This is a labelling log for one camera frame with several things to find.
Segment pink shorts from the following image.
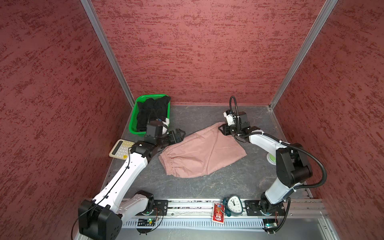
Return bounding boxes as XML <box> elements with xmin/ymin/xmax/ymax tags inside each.
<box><xmin>159</xmin><ymin>122</ymin><xmax>247</xmax><ymax>178</ymax></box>

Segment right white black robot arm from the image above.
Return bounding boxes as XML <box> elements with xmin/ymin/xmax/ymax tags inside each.
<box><xmin>219</xmin><ymin>124</ymin><xmax>313</xmax><ymax>216</ymax></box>

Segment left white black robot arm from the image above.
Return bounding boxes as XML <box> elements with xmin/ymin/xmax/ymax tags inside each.
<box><xmin>75</xmin><ymin>129</ymin><xmax>186</xmax><ymax>240</ymax></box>

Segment black shorts in basket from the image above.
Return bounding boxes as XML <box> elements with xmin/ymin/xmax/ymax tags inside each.
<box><xmin>136</xmin><ymin>95</ymin><xmax>171</xmax><ymax>132</ymax></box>

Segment green plastic basket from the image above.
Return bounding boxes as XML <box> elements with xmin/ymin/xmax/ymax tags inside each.
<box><xmin>129</xmin><ymin>94</ymin><xmax>171</xmax><ymax>136</ymax></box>

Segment beige yellow calculator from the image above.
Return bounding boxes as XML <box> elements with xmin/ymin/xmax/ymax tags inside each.
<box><xmin>109</xmin><ymin>139</ymin><xmax>135</xmax><ymax>161</ymax></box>

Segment white teal alarm clock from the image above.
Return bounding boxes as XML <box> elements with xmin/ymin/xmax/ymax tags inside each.
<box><xmin>223</xmin><ymin>195</ymin><xmax>244</xmax><ymax>217</ymax></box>

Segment red card packet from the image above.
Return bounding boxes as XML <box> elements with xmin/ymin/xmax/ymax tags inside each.
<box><xmin>212</xmin><ymin>202</ymin><xmax>225</xmax><ymax>224</ymax></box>

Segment left small circuit board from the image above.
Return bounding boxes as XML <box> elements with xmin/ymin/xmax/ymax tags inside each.
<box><xmin>137</xmin><ymin>218</ymin><xmax>157</xmax><ymax>228</ymax></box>

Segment small circuit board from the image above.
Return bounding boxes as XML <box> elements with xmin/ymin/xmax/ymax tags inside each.
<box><xmin>263</xmin><ymin>219</ymin><xmax>279</xmax><ymax>232</ymax></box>
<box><xmin>137</xmin><ymin>218</ymin><xmax>157</xmax><ymax>228</ymax></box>

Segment right small circuit board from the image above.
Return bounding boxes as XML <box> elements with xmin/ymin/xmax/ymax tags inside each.
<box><xmin>263</xmin><ymin>219</ymin><xmax>279</xmax><ymax>232</ymax></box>

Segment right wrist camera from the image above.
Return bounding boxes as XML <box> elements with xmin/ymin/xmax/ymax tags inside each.
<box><xmin>224</xmin><ymin>110</ymin><xmax>251</xmax><ymax>131</ymax></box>

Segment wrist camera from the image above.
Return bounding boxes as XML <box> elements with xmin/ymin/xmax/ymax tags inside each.
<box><xmin>146</xmin><ymin>118</ymin><xmax>170</xmax><ymax>138</ymax></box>
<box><xmin>224</xmin><ymin>110</ymin><xmax>251</xmax><ymax>131</ymax></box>

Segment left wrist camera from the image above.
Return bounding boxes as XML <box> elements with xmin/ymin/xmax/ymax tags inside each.
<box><xmin>146</xmin><ymin>118</ymin><xmax>170</xmax><ymax>138</ymax></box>

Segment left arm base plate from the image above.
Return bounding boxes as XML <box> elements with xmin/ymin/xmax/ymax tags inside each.
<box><xmin>138</xmin><ymin>200</ymin><xmax>169</xmax><ymax>216</ymax></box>

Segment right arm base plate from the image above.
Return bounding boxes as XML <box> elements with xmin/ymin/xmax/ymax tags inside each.
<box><xmin>244</xmin><ymin>200</ymin><xmax>286</xmax><ymax>217</ymax></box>

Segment aluminium front rail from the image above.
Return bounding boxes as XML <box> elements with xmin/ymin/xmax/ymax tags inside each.
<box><xmin>121</xmin><ymin>199</ymin><xmax>339</xmax><ymax>240</ymax></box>

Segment black corrugated cable hose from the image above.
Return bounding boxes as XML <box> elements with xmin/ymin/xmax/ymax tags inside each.
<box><xmin>229</xmin><ymin>95</ymin><xmax>328</xmax><ymax>190</ymax></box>

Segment left aluminium corner post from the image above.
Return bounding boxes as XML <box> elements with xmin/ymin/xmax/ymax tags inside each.
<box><xmin>81</xmin><ymin>0</ymin><xmax>135</xmax><ymax>108</ymax></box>

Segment aluminium corner post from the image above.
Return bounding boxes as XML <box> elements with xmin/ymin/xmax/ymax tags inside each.
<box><xmin>81</xmin><ymin>0</ymin><xmax>135</xmax><ymax>108</ymax></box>
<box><xmin>269</xmin><ymin>0</ymin><xmax>338</xmax><ymax>111</ymax></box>

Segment right aluminium corner post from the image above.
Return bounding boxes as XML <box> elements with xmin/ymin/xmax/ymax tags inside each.
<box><xmin>269</xmin><ymin>0</ymin><xmax>338</xmax><ymax>111</ymax></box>

